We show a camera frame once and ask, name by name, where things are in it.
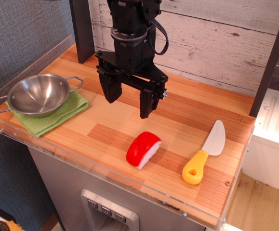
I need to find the green folded cloth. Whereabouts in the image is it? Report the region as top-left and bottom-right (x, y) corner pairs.
(8, 92), (89, 137)

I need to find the dark left post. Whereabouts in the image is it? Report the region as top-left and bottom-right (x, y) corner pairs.
(69, 0), (95, 64)

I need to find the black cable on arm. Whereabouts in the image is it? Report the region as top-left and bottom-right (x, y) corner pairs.
(150, 18), (170, 56)

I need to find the steel pot with handles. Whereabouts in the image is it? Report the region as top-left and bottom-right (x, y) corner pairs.
(0, 74), (84, 117)

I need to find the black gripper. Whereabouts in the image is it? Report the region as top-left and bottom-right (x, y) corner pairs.
(95, 42), (168, 119)

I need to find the red white toy sushi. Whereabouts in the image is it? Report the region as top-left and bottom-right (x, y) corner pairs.
(126, 131), (162, 169)

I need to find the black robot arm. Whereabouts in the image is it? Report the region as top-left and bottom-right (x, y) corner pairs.
(95, 0), (169, 118)

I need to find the white toy sink unit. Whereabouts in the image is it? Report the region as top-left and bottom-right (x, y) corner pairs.
(242, 89), (279, 189)

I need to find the dark right post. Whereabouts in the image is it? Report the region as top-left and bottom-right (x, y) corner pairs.
(249, 31), (279, 117)

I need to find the dark post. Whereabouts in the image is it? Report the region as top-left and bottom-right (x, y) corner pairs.
(69, 0), (95, 64)
(249, 31), (279, 117)

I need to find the clear acrylic guard rail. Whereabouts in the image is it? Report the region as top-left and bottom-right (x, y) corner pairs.
(0, 37), (255, 230)

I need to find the grey toy fridge cabinet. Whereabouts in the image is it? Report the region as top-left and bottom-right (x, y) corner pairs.
(29, 148), (205, 231)

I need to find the yellow handled toy knife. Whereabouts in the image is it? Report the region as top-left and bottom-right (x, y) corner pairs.
(182, 120), (226, 185)

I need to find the silver dispenser panel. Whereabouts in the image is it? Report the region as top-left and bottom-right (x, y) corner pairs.
(80, 189), (140, 231)

